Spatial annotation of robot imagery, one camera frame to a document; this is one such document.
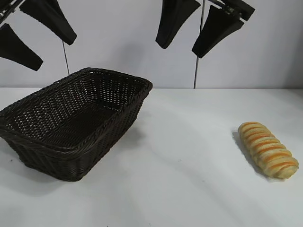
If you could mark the dark brown wicker basket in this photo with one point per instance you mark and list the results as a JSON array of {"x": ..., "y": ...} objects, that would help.
[{"x": 47, "y": 118}]

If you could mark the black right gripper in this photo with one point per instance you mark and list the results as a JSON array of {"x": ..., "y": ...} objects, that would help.
[{"x": 239, "y": 8}]

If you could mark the long striped bread loaf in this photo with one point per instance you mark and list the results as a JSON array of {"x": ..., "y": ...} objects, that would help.
[{"x": 267, "y": 151}]

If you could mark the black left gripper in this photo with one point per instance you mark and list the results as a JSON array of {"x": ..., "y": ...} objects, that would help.
[{"x": 7, "y": 4}]

